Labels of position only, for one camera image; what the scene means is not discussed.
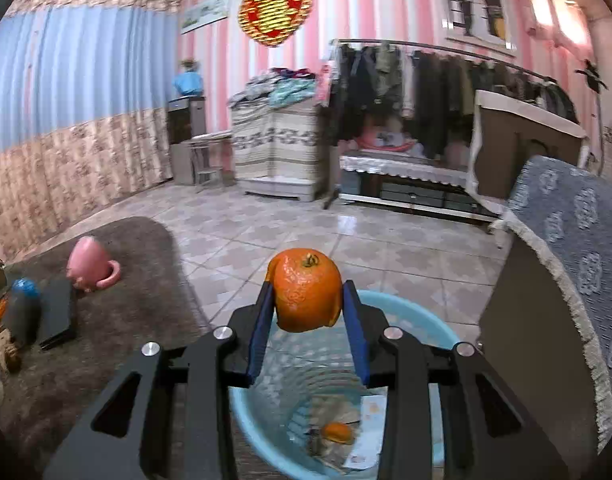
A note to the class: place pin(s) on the blue cover on dispenser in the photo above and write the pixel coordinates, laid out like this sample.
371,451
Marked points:
189,84

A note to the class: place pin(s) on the orange peel in basket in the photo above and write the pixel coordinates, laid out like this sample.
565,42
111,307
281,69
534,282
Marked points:
338,432

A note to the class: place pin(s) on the framed couple wall picture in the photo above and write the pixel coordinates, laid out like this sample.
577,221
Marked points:
481,23

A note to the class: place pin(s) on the light blue plastic trash basket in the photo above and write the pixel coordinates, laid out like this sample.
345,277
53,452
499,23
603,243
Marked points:
308,378

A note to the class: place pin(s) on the blue patterned fringed cloth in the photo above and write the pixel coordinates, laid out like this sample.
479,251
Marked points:
564,214

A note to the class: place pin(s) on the orange mandarin peel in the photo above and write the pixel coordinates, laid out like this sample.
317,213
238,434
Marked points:
308,289

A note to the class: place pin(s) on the pile of folded clothes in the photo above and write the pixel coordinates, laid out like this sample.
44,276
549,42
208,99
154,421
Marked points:
277,88

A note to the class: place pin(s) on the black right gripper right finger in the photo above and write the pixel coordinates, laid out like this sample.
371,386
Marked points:
487,432

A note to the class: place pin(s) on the clothes rack with dark garments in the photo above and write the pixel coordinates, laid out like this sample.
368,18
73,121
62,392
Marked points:
382,96

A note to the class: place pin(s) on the grey water dispenser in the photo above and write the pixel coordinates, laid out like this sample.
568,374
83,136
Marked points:
185,120

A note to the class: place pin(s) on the red gold heart wall decoration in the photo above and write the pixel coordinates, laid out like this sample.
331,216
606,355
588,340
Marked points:
271,22

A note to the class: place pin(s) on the dark brown sofa side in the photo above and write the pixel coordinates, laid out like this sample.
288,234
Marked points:
529,337

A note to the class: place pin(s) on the small metal stool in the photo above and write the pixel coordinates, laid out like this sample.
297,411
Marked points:
207,159

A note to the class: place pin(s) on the cabinet with patterned cover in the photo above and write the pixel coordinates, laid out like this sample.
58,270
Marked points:
279,151

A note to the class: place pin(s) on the pink ceramic mug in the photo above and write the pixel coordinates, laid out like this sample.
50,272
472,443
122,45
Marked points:
90,266

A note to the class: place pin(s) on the landscape wall picture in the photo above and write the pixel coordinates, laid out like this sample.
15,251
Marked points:
204,13

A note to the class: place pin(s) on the white paper trash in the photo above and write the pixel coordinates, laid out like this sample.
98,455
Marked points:
368,445

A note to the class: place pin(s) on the black rectangular case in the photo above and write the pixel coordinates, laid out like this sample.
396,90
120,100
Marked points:
57,322

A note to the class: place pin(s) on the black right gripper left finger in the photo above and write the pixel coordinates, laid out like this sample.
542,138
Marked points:
166,413

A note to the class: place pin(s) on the blue and floral curtain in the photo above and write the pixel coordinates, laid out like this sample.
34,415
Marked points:
84,86

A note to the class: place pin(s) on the brown shaggy table cover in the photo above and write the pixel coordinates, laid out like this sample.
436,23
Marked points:
152,302

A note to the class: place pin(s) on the low tv cabinet lace cover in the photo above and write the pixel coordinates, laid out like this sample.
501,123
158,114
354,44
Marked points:
401,181

